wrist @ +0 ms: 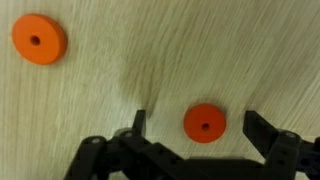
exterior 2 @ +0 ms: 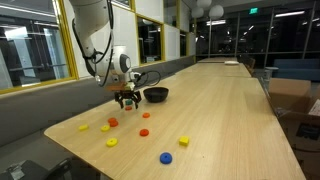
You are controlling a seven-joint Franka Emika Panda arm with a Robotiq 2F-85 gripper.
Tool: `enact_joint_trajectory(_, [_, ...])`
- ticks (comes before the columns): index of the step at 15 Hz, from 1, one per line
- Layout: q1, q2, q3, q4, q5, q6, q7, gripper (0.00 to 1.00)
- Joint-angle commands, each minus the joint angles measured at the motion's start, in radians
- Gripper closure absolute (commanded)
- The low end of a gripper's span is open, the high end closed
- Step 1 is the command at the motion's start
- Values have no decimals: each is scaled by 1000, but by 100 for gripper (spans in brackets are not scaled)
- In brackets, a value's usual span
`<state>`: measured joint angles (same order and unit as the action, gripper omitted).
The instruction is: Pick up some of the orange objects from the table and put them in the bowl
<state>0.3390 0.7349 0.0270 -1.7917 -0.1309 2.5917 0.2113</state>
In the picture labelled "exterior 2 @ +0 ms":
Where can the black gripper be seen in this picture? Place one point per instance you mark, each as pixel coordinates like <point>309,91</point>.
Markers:
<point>128,89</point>

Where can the orange disc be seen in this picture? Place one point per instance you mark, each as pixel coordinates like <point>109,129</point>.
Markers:
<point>112,119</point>
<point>128,108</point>
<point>114,124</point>
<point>146,115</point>
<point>144,132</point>

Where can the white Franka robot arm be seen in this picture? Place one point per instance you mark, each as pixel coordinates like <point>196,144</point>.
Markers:
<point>90,16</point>

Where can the black bowl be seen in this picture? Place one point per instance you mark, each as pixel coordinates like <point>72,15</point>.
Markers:
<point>155,94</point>

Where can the yellow disc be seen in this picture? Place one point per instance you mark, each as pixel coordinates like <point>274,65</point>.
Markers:
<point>83,127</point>
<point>105,128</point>
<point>112,142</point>

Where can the yellow block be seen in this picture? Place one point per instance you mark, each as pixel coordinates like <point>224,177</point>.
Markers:
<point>183,140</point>

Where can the blue disc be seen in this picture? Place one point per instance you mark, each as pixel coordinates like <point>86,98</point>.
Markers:
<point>165,158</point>

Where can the light wooden table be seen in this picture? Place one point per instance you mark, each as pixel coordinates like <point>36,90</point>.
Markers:
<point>216,70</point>

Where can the white pendant lamp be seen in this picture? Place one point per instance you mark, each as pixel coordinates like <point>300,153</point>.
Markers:
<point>204,2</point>
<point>216,11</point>
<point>197,12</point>

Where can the black device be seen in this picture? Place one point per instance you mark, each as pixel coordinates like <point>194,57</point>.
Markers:
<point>36,170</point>

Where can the brown chair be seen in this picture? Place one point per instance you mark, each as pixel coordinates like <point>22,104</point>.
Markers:
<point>250,63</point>

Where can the white stool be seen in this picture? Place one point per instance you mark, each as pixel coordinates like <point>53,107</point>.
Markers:
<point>270,71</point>

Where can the green exit sign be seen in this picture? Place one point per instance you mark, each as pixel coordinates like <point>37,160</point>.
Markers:
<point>254,10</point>

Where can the blue sofa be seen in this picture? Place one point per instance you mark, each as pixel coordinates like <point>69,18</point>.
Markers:
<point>296,68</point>

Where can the large open cardboard box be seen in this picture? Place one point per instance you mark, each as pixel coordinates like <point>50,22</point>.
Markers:
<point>301,136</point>

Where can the wooden camera mount plate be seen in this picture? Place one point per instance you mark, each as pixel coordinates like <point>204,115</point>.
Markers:
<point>115,87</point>

